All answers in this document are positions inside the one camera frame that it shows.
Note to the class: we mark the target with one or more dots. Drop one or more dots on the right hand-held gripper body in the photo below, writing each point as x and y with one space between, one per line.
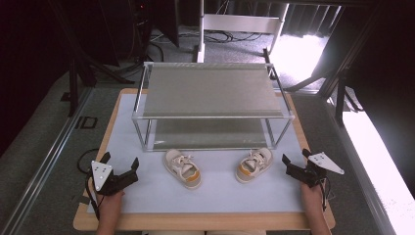
311 174

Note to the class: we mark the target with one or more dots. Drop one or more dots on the person's right hand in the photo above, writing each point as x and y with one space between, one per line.
312 197

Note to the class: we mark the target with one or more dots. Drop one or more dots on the dark curtain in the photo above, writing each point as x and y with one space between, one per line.
310 19

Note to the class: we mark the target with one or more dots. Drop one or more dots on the white metal stand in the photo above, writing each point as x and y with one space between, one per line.
241 23

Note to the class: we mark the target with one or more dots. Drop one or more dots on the beige child's shoe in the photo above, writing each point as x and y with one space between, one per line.
182 168
253 164

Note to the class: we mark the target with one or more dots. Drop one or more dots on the black metal stand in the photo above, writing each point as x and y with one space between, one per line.
339 88
73 84

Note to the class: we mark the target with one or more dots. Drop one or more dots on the two-tier metal shoe rack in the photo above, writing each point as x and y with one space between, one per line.
208 91

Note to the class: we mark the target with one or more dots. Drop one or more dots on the white table mat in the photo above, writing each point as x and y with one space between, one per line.
215 196

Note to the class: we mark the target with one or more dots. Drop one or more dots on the aluminium floor rail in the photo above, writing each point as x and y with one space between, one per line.
362 169
42 169

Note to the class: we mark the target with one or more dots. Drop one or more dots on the black computer tower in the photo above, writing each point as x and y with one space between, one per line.
142 26

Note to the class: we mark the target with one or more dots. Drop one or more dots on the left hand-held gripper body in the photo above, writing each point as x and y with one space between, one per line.
101 174

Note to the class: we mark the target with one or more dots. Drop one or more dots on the person's left hand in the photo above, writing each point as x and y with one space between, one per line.
110 204

